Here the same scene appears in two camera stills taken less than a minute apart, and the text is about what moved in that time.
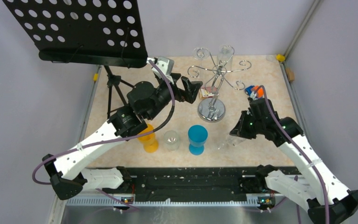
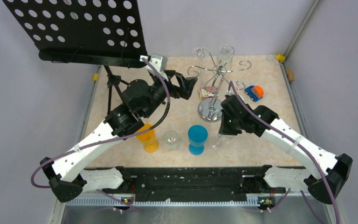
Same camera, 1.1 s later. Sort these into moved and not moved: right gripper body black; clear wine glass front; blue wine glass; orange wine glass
Moved: right gripper body black
Not moved: orange wine glass; blue wine glass; clear wine glass front
